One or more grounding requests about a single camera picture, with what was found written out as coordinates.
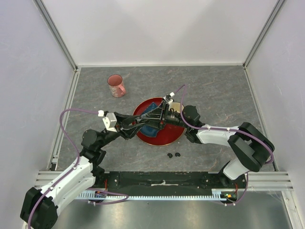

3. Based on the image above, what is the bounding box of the blue shell-shaped dish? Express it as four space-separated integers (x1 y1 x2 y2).
140 102 159 137

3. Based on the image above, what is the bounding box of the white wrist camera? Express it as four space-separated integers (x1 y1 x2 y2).
102 113 117 132
163 92 175 104

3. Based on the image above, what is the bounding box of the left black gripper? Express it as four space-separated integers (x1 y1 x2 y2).
97 111 145 149

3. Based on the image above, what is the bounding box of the pink floral mug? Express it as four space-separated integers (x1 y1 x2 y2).
107 74 126 98

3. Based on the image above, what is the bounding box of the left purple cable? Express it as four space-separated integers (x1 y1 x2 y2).
26 108 104 229

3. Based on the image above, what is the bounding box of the slotted grey cable duct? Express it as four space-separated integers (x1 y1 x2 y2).
75 190 237 201

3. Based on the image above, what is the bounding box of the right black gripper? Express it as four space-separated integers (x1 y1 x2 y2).
141 101 190 130

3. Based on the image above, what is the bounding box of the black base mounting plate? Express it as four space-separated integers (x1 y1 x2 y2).
100 170 229 196

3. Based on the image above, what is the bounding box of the beige ceramic cup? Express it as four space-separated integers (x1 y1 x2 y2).
169 102 184 113

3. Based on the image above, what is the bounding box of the right aluminium frame post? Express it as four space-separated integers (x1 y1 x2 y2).
243 0 286 70

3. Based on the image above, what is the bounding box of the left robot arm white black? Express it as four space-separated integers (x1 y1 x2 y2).
20 110 146 229

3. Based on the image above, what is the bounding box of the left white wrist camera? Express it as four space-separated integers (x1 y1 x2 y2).
102 113 117 132

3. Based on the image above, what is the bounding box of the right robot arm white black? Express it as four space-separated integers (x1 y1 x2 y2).
139 101 275 188

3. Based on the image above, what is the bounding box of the red round tray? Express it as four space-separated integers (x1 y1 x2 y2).
133 97 185 146

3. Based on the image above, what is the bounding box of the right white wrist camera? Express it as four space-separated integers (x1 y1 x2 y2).
163 92 175 104

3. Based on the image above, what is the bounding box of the left aluminium frame post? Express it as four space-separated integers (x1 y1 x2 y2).
32 0 79 72

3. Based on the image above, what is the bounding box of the aluminium frame post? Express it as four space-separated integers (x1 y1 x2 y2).
32 0 79 72
243 0 286 70

